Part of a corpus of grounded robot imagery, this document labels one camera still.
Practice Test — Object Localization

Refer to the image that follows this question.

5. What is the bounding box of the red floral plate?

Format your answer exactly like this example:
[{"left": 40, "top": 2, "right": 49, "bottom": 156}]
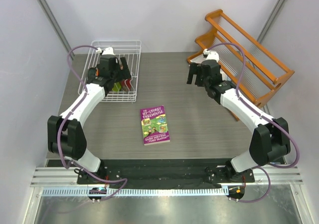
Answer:
[{"left": 120, "top": 78, "right": 132, "bottom": 92}]

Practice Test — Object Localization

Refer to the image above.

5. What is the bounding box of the lime green plate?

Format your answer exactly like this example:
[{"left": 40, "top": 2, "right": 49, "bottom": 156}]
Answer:
[{"left": 112, "top": 82, "right": 122, "bottom": 92}]

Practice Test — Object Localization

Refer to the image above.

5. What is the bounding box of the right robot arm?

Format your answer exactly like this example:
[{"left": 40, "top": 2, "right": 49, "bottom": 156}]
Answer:
[{"left": 187, "top": 60, "right": 291, "bottom": 182}]

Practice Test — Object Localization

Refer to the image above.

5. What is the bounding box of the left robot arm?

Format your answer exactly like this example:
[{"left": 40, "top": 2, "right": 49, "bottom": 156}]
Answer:
[{"left": 47, "top": 54, "right": 131, "bottom": 184}]

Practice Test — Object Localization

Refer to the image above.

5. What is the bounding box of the orange wooden rack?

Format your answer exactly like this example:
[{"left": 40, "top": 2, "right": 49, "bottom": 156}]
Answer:
[{"left": 187, "top": 9, "right": 295, "bottom": 108}]

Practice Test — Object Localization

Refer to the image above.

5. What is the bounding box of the white paper packet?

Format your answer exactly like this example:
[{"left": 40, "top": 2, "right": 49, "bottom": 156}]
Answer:
[{"left": 190, "top": 53, "right": 230, "bottom": 81}]

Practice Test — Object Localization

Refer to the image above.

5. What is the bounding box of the purple treehouse book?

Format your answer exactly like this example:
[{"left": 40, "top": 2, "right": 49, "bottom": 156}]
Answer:
[{"left": 140, "top": 106, "right": 170, "bottom": 146}]

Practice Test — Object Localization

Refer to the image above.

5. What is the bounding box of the perforated metal strip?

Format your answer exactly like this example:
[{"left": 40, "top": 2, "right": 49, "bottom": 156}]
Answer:
[{"left": 42, "top": 186, "right": 229, "bottom": 197}]

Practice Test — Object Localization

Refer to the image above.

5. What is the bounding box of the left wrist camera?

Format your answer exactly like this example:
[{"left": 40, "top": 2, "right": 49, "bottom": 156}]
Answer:
[{"left": 96, "top": 47, "right": 115, "bottom": 56}]

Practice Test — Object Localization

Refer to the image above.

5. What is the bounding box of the white wire dish rack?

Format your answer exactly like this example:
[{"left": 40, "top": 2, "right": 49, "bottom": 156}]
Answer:
[{"left": 78, "top": 40, "right": 142, "bottom": 103}]

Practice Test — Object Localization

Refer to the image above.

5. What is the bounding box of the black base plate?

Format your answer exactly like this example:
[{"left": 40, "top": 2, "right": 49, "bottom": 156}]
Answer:
[{"left": 46, "top": 158, "right": 286, "bottom": 190}]

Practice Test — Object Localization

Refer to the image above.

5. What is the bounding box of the aluminium rail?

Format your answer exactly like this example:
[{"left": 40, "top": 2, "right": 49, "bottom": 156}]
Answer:
[{"left": 31, "top": 165, "right": 304, "bottom": 187}]

